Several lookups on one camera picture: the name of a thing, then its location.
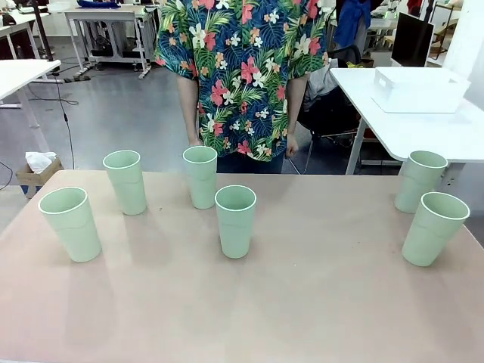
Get black vertical pole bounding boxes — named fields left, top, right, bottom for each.
left=32, top=0, right=56, bottom=61

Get person in floral shirt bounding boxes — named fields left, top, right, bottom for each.
left=154, top=0, right=330, bottom=163

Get dark blue jeans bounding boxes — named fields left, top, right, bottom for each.
left=217, top=150, right=284, bottom=175

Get cardboard box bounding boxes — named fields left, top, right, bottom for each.
left=15, top=157, right=64, bottom=200

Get black computer monitor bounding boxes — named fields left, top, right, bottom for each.
left=390, top=11, right=435, bottom=68

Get pale green plastic cup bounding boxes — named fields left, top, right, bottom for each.
left=394, top=150, right=449, bottom=215
left=182, top=145, right=219, bottom=210
left=102, top=150, right=147, bottom=216
left=214, top=185, right=258, bottom=260
left=401, top=191, right=471, bottom=268
left=38, top=186, right=103, bottom=264

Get blue jacket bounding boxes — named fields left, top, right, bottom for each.
left=334, top=0, right=374, bottom=48

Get thin black floor cable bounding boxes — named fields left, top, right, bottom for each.
left=52, top=71, right=76, bottom=171

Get grey garment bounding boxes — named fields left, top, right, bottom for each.
left=306, top=70, right=340, bottom=110

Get person's left forearm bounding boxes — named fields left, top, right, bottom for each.
left=286, top=73, right=309, bottom=141

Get white plastic storage basket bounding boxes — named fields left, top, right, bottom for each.
left=370, top=66, right=472, bottom=114

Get white metal-frame desk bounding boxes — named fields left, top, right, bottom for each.
left=64, top=5, right=158, bottom=79

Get white rounded-corner table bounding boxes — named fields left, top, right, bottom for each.
left=0, top=59, right=62, bottom=129

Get person's right forearm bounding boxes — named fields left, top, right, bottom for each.
left=176, top=73, right=201, bottom=141

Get person's left hand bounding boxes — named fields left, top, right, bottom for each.
left=284, top=135, right=300, bottom=158

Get white lab bench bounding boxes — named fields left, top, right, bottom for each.
left=0, top=11, right=50, bottom=60

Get black office chair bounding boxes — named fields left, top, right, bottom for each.
left=297, top=45, right=366, bottom=152

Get crumpled white paper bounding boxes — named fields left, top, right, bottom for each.
left=25, top=150, right=57, bottom=175

